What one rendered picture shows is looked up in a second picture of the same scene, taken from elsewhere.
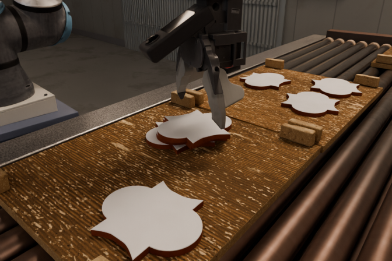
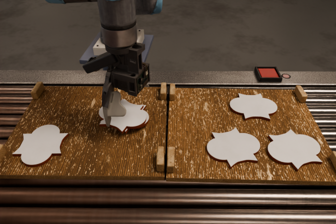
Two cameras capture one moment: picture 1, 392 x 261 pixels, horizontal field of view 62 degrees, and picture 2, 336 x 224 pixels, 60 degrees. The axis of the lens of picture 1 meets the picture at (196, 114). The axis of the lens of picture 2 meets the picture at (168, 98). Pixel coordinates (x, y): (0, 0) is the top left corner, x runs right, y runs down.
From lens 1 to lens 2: 65 cm
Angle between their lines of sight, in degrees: 46
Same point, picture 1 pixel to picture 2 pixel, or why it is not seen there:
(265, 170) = (110, 163)
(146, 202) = (48, 137)
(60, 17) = not seen: outside the picture
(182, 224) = (39, 155)
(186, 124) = not seen: hidden behind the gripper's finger
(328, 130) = (194, 172)
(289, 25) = not seen: outside the picture
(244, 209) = (68, 170)
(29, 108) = not seen: hidden behind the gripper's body
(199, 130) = (116, 118)
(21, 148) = (76, 78)
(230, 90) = (117, 107)
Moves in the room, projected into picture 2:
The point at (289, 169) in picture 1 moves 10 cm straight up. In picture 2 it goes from (120, 172) to (115, 141)
